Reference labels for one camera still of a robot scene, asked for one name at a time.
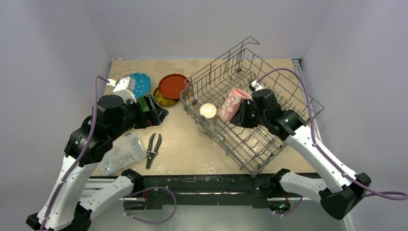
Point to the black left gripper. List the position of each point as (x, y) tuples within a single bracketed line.
[(156, 113)]

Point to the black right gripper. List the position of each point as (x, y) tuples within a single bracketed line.
[(248, 112)]

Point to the pink ghost pattern mug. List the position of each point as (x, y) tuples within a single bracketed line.
[(232, 103)]

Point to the tall cream seahorse cup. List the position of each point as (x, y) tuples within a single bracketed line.
[(208, 115)]

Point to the green interior mushroom mug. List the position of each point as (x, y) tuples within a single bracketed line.
[(145, 104)]

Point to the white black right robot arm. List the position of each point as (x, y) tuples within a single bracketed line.
[(338, 191)]

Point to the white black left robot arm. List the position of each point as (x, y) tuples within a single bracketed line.
[(111, 118)]

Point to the yellow plate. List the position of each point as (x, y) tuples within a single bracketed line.
[(162, 100)]

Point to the orange fluted plate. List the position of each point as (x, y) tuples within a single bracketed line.
[(172, 85)]

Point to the blue polka dot plate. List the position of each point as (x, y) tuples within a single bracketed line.
[(142, 84)]

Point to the clear plastic screw box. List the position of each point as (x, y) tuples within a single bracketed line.
[(126, 151)]

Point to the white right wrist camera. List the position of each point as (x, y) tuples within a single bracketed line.
[(255, 86)]

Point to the black grey wire stripper pliers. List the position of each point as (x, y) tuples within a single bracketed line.
[(151, 151)]

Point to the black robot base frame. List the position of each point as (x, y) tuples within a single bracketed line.
[(225, 189)]

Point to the aluminium rail right side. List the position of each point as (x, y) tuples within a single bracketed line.
[(348, 221)]

